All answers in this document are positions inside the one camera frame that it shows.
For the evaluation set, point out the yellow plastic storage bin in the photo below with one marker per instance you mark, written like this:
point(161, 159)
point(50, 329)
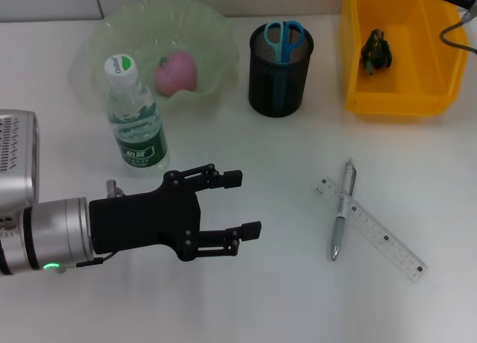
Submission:
point(421, 67)

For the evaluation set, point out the water bottle green label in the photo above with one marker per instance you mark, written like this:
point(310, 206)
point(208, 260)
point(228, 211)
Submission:
point(139, 145)

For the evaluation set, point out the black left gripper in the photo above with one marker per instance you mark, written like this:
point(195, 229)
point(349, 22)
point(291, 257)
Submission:
point(145, 220)

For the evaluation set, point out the black mesh pen holder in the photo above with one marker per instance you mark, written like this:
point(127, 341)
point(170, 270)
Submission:
point(261, 93)

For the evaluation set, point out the pink toy peach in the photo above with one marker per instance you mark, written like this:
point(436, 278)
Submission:
point(175, 74)

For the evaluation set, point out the green translucent fruit plate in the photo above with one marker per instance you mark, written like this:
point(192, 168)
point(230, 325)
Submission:
point(186, 26)

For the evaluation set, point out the clear grey ballpoint pen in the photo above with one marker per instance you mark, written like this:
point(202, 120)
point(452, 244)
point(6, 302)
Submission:
point(340, 227)

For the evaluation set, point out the blue plastic scissors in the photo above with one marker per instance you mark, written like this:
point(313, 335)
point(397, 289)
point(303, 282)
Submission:
point(283, 50)

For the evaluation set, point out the clear plastic ruler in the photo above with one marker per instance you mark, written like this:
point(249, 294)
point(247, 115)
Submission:
point(376, 229)

